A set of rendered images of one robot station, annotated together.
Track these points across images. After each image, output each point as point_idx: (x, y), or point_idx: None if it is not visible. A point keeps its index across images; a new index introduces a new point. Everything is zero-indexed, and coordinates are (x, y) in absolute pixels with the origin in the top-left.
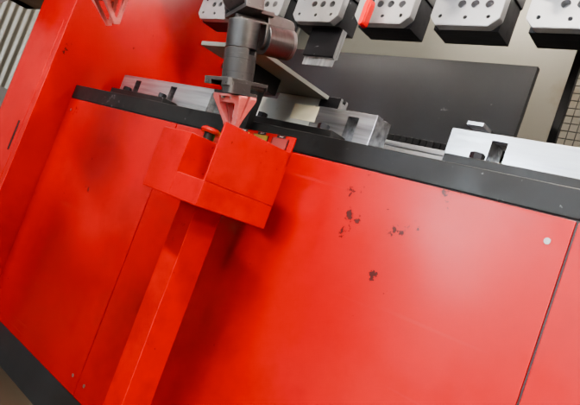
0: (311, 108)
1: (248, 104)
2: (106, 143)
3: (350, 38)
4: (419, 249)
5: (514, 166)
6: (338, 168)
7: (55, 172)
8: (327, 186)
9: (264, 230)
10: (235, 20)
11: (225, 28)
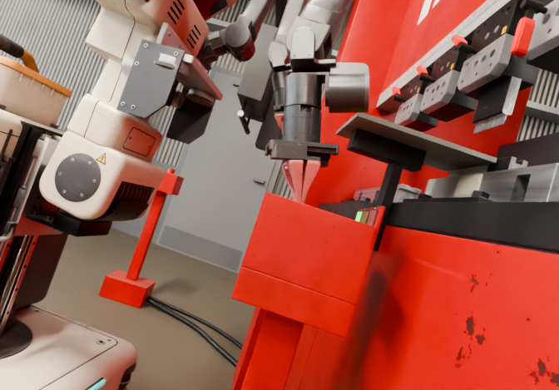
0: (474, 178)
1: (306, 169)
2: None
3: (531, 85)
4: None
5: None
6: (460, 246)
7: None
8: (447, 275)
9: (385, 341)
10: (285, 80)
11: (419, 128)
